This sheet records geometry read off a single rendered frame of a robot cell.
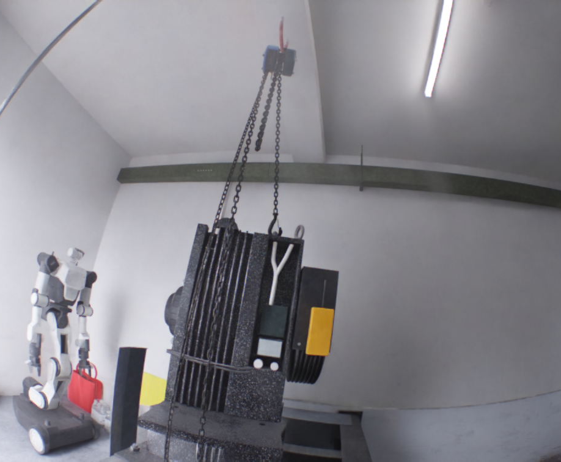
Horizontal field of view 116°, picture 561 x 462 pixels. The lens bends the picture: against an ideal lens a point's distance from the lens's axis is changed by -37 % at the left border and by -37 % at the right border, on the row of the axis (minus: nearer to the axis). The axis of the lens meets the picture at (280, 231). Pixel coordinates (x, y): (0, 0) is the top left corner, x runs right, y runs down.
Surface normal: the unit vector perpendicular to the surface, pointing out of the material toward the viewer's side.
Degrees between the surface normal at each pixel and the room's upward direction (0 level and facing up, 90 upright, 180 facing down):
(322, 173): 90
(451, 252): 90
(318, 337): 90
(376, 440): 90
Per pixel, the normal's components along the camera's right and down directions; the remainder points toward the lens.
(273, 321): 0.06, -0.34
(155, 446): -0.18, -0.36
